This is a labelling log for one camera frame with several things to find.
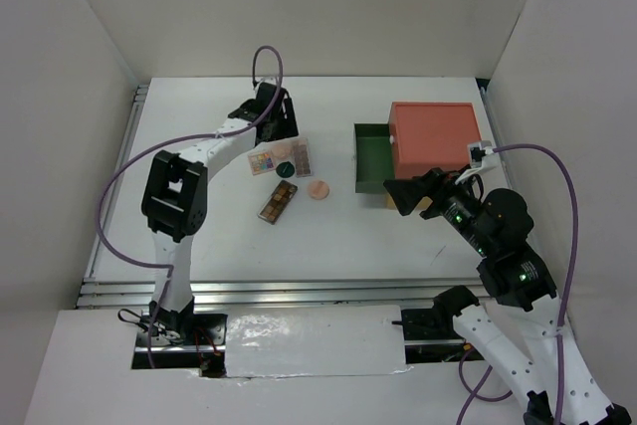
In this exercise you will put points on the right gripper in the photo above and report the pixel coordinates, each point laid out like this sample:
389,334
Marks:
405,191

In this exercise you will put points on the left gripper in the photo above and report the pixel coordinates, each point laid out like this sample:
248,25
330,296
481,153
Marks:
289,125

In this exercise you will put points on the dark green round compact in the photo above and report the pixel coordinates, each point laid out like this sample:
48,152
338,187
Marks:
285,170

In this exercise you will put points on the green drawer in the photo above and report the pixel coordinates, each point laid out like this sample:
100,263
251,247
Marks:
373,157

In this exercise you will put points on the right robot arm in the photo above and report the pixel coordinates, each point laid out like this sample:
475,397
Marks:
549,379

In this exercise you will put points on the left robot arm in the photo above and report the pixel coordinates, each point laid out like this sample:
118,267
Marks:
175,198

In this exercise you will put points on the peach makeup sponge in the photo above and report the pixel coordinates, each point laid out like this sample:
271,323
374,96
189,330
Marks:
281,150

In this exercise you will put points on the pink eyeshadow palette clear case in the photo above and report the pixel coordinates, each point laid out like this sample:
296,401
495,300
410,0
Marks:
301,157

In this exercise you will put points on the coral drawer cabinet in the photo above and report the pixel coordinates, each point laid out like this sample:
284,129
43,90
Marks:
429,135

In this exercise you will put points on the round pink powder puff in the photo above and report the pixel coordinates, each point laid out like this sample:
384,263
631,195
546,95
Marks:
318,190

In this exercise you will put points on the brown eyeshadow palette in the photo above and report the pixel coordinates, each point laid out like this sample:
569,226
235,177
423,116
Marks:
277,203

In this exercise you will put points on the white cover plate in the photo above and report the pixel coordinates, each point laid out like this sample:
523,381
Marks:
316,341

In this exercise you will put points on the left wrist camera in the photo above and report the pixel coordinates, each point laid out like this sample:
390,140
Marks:
262,81

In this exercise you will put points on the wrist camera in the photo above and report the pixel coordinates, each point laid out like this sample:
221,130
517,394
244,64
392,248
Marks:
262,81
482,158

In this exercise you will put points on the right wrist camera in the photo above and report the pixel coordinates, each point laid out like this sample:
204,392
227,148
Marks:
482,158

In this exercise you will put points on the aluminium right rail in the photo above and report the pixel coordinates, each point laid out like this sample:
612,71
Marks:
483,86

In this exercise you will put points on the aluminium rail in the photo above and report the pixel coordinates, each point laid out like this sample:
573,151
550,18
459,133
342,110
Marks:
137,105
483,86
220,295

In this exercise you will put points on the aluminium front rail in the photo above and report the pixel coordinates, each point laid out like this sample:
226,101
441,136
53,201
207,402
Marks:
220,295

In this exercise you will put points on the aluminium left rail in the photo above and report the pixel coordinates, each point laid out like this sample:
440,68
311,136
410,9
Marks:
137,105

